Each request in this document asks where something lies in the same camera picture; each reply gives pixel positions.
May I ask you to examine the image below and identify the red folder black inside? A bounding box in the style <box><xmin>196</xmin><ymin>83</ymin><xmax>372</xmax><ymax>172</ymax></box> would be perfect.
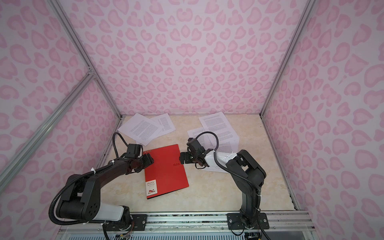
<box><xmin>144</xmin><ymin>144</ymin><xmax>189</xmax><ymax>199</ymax></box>

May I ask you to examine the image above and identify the printed paper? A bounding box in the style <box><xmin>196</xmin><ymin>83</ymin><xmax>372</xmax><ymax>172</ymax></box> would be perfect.
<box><xmin>151</xmin><ymin>113</ymin><xmax>176</xmax><ymax>137</ymax></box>
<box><xmin>198</xmin><ymin>130</ymin><xmax>240</xmax><ymax>153</ymax></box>
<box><xmin>199</xmin><ymin>112</ymin><xmax>240</xmax><ymax>149</ymax></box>
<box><xmin>118</xmin><ymin>114</ymin><xmax>163</xmax><ymax>146</ymax></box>

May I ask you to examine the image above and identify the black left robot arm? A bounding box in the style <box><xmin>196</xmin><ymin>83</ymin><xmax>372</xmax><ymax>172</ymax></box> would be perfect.
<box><xmin>48</xmin><ymin>144</ymin><xmax>154</xmax><ymax>229</ymax></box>

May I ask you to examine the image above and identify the paper with diagram bottom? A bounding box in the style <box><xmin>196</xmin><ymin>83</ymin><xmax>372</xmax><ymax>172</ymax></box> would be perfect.
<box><xmin>203</xmin><ymin>159</ymin><xmax>227</xmax><ymax>173</ymax></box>

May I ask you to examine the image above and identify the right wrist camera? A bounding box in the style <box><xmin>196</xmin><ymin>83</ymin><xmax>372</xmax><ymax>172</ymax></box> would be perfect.
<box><xmin>187</xmin><ymin>138</ymin><xmax>201</xmax><ymax>150</ymax></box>

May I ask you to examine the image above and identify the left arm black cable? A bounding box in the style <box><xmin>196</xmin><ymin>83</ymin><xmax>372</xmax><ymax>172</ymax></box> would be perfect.
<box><xmin>48</xmin><ymin>131</ymin><xmax>130</xmax><ymax>226</ymax></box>

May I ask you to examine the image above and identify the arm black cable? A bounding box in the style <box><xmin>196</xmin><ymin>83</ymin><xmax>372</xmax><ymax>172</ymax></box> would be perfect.
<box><xmin>48</xmin><ymin>131</ymin><xmax>130</xmax><ymax>226</ymax></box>
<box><xmin>194</xmin><ymin>131</ymin><xmax>262</xmax><ymax>196</ymax></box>

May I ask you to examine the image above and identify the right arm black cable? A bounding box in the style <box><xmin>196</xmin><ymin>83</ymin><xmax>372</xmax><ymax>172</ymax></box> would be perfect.
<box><xmin>194</xmin><ymin>131</ymin><xmax>262</xmax><ymax>196</ymax></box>

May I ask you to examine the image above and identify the left corner aluminium post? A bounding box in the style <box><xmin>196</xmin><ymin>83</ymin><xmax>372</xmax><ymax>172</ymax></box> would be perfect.
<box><xmin>47</xmin><ymin>0</ymin><xmax>123</xmax><ymax>120</ymax></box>

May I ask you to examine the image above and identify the corner aluminium post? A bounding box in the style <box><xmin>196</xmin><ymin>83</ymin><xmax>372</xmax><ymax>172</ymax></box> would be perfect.
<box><xmin>47</xmin><ymin>0</ymin><xmax>123</xmax><ymax>120</ymax></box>
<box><xmin>260</xmin><ymin>0</ymin><xmax>319</xmax><ymax>119</ymax></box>

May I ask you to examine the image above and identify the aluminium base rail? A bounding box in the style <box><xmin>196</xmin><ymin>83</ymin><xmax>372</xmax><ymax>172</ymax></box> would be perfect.
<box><xmin>55</xmin><ymin>209</ymin><xmax>319</xmax><ymax>240</ymax></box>

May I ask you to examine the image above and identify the diagonal aluminium frame bar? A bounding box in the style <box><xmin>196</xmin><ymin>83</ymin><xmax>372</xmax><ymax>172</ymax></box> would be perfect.
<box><xmin>1</xmin><ymin>72</ymin><xmax>94</xmax><ymax>192</ymax></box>

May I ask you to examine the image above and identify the right corner aluminium post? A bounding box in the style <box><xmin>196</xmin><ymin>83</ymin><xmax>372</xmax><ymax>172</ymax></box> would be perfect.
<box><xmin>260</xmin><ymin>0</ymin><xmax>319</xmax><ymax>119</ymax></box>

